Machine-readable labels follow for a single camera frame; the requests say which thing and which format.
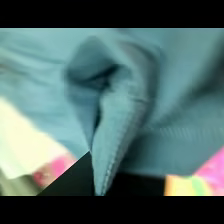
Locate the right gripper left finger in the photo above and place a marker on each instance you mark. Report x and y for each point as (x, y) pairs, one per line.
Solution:
(73, 181)

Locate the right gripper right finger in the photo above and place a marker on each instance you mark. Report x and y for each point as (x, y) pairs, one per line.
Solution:
(136, 185)

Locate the teal blue shirt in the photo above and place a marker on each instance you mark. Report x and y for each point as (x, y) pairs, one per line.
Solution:
(160, 100)

